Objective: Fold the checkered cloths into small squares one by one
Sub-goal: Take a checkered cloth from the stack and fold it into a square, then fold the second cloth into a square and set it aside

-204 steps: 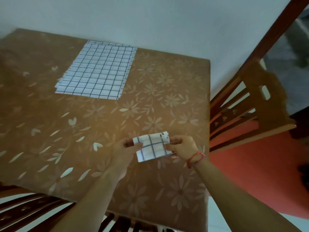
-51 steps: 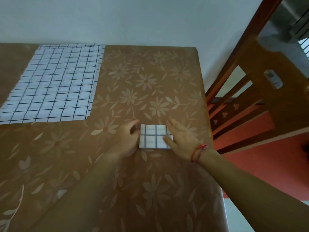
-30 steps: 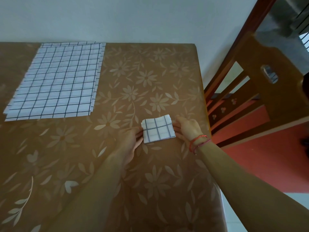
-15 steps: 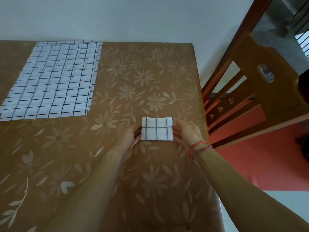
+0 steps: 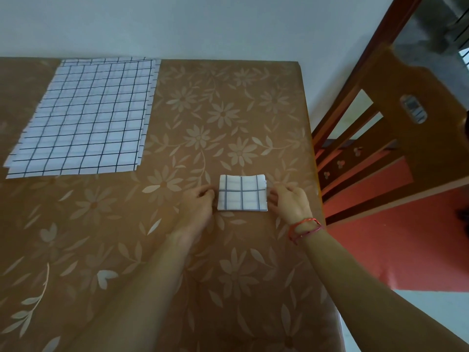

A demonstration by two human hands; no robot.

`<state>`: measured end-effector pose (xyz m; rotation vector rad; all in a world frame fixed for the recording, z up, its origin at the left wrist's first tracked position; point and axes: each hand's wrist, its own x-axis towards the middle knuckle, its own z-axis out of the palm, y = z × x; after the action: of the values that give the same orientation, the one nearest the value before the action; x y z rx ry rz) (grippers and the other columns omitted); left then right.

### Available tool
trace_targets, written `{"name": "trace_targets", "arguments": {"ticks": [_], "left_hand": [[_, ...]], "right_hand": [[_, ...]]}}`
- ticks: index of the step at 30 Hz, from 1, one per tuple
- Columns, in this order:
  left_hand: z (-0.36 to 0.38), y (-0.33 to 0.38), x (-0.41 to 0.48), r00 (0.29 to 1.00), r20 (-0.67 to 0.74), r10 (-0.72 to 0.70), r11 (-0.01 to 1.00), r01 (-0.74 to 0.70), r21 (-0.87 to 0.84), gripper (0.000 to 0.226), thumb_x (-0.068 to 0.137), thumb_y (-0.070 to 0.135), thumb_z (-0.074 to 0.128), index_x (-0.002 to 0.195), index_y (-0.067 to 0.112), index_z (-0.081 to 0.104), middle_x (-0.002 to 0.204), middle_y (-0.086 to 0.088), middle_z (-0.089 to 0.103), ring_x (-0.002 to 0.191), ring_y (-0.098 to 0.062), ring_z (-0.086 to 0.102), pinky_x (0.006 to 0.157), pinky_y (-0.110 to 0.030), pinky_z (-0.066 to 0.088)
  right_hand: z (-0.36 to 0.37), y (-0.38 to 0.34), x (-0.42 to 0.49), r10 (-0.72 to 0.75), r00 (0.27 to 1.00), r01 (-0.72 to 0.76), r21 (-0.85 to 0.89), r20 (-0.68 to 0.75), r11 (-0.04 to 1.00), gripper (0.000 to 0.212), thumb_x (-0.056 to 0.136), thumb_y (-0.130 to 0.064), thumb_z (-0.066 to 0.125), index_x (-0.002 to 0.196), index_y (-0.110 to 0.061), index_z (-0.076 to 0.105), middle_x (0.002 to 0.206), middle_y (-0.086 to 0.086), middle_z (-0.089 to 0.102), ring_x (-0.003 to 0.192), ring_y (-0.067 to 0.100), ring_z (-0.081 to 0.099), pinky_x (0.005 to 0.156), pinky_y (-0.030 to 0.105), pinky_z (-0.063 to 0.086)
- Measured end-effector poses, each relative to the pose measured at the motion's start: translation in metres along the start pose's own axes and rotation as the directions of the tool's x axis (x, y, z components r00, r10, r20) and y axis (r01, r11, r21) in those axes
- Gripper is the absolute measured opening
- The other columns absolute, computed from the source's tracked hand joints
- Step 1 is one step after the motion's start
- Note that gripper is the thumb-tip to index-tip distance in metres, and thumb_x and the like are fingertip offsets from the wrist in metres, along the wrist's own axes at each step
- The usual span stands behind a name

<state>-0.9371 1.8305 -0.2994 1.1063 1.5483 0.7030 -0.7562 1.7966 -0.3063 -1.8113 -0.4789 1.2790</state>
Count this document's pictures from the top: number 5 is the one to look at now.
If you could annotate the small white sticker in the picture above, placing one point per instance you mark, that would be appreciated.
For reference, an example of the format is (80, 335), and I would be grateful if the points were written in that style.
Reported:
(414, 109)

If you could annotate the wooden table with floral cover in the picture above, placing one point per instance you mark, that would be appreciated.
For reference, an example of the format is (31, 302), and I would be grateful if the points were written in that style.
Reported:
(238, 106)

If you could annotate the person's right hand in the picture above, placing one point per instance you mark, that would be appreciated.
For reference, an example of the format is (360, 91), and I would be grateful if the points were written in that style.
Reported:
(293, 207)

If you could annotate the person's right forearm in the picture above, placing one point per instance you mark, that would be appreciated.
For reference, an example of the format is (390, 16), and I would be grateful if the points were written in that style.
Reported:
(366, 296)

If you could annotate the person's left forearm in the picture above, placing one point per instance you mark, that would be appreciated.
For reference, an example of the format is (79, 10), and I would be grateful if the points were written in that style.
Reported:
(139, 300)

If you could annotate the person's left hand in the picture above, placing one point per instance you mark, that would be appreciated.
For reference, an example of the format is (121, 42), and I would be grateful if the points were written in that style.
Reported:
(194, 212)

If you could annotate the wooden chair with sticker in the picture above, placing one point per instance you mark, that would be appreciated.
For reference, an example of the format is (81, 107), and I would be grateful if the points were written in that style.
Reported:
(439, 150)

